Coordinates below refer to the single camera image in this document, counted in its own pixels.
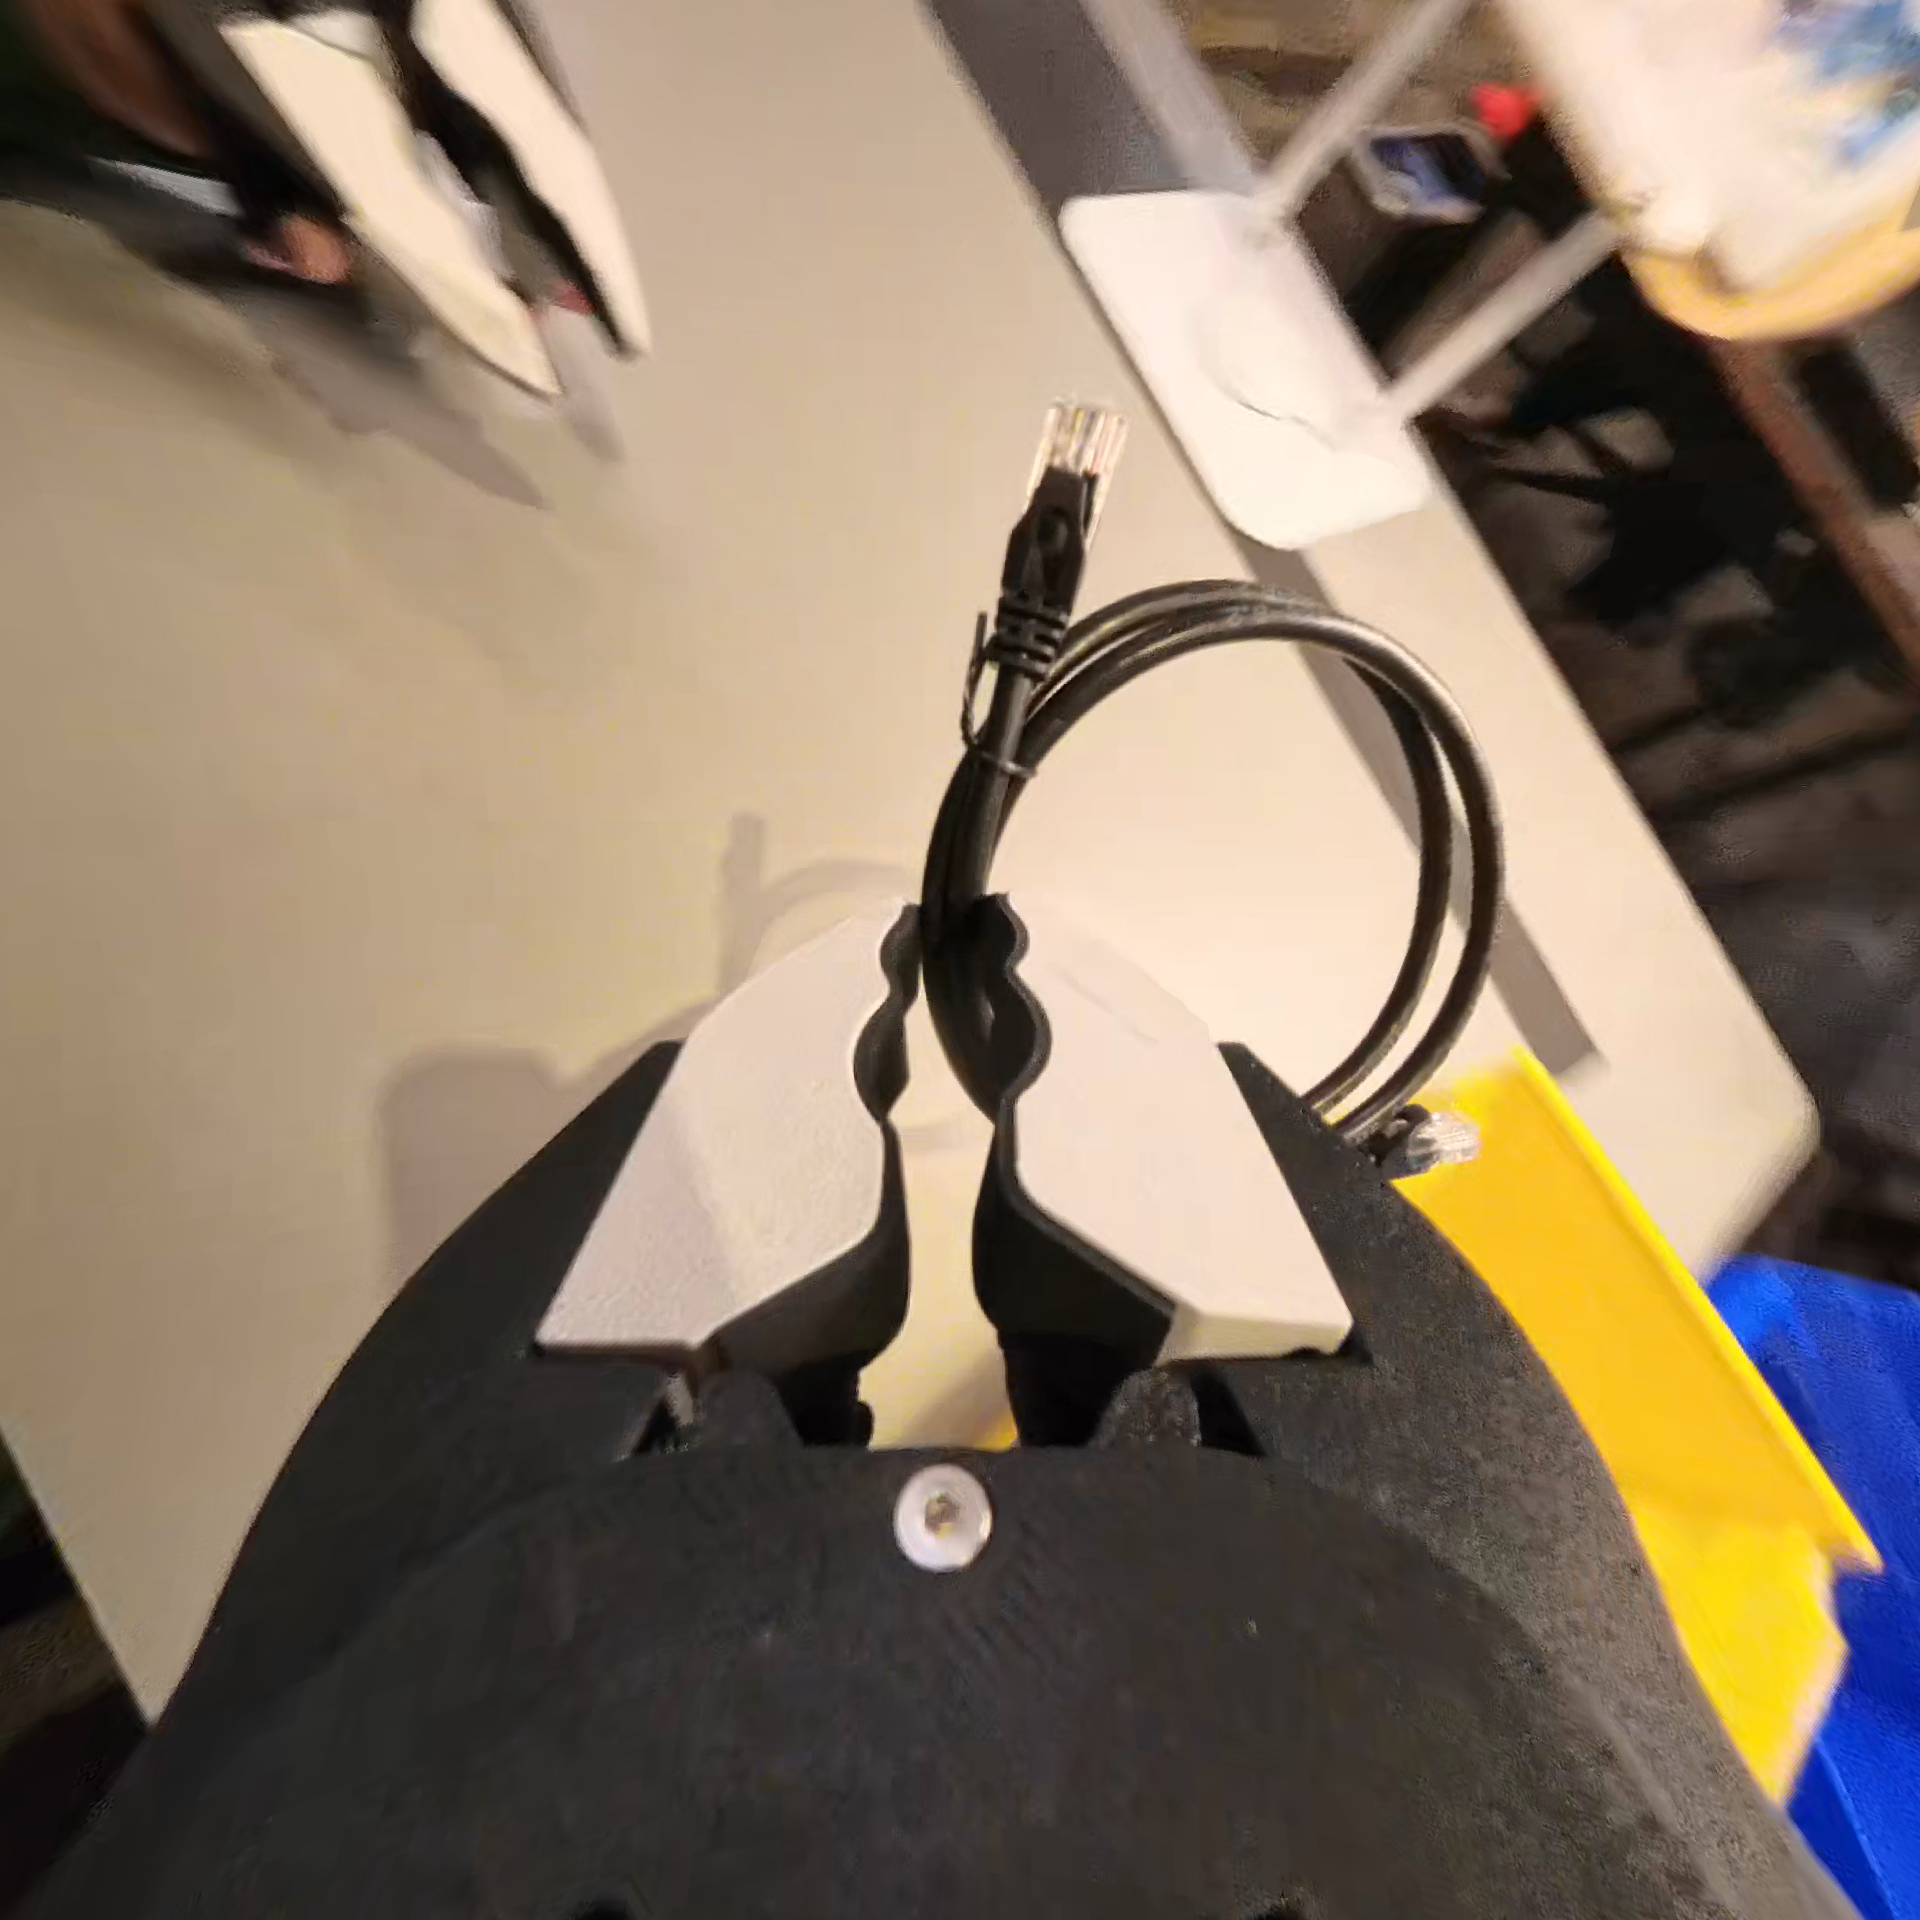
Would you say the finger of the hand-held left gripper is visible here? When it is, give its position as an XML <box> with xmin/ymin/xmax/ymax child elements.
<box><xmin>411</xmin><ymin>0</ymin><xmax>653</xmax><ymax>357</ymax></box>
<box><xmin>220</xmin><ymin>11</ymin><xmax>561</xmax><ymax>401</ymax></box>

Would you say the yellow storage bin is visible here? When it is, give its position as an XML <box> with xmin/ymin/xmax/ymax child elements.
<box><xmin>1388</xmin><ymin>1045</ymin><xmax>1883</xmax><ymax>1801</ymax></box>

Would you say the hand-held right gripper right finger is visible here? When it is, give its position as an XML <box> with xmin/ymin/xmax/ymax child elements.
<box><xmin>971</xmin><ymin>892</ymin><xmax>1355</xmax><ymax>1368</ymax></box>

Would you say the blue storage bin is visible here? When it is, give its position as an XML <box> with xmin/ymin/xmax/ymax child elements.
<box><xmin>1702</xmin><ymin>1253</ymin><xmax>1920</xmax><ymax>1920</ymax></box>

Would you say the black ethernet cable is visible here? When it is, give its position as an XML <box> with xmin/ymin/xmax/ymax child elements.
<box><xmin>918</xmin><ymin>398</ymin><xmax>1504</xmax><ymax>1179</ymax></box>

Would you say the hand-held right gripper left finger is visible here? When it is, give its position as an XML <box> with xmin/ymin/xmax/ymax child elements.
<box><xmin>535</xmin><ymin>904</ymin><xmax>916</xmax><ymax>1369</ymax></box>

